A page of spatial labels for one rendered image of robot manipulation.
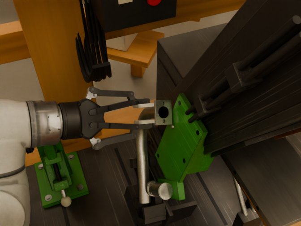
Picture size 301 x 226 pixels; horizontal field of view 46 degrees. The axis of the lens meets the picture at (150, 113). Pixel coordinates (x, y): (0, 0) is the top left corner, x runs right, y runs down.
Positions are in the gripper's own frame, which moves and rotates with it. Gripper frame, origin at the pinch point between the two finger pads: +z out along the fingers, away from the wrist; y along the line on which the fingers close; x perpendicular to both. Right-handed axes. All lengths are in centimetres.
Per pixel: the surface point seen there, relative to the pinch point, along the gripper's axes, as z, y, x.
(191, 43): 16.8, 16.6, 7.3
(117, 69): 63, 27, 185
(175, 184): 4.1, -16.5, -1.8
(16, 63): -6, 37, 223
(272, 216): 17.6, -22.5, -17.1
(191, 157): 4.5, -9.5, -8.8
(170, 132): 4.4, -4.9, -0.8
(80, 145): -5.7, -10.3, 42.2
